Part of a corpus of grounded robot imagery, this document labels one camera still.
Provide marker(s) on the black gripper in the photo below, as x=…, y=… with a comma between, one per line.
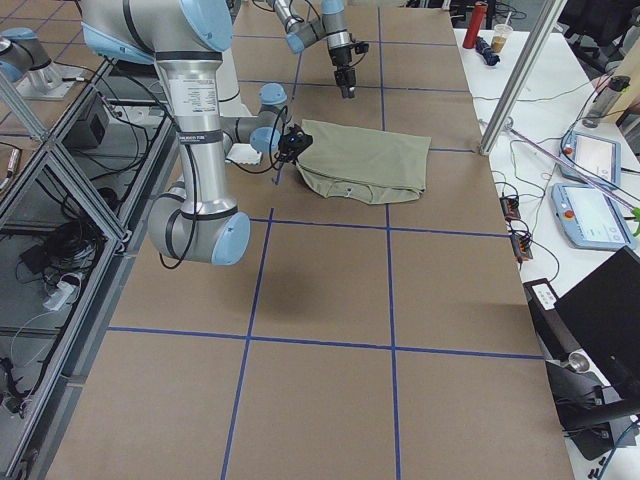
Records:
x=286, y=158
x=339, y=58

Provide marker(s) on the olive green long-sleeve shirt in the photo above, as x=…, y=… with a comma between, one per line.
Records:
x=371, y=166

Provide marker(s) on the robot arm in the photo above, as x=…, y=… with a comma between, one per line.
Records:
x=185, y=41
x=328, y=25

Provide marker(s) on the red bottle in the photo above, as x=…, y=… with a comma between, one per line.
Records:
x=478, y=14

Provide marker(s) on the folded dark blue umbrella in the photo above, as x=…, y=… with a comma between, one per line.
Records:
x=490, y=57

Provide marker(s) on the iced coffee cup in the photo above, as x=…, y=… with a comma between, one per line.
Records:
x=501, y=33

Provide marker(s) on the clear water bottle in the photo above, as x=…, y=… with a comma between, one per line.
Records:
x=605, y=100

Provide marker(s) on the upper teach pendant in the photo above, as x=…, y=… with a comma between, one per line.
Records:
x=593, y=156

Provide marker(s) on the teach pendant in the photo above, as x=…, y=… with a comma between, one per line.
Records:
x=589, y=219
x=593, y=156

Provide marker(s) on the lower teach pendant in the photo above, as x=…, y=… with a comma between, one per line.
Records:
x=589, y=219

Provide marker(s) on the black laptop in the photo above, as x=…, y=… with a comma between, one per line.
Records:
x=602, y=314

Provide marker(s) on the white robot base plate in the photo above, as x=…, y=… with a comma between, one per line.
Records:
x=243, y=154

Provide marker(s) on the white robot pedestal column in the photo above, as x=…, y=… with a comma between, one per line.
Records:
x=229, y=95

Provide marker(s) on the aluminium frame post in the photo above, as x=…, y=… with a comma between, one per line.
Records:
x=530, y=53

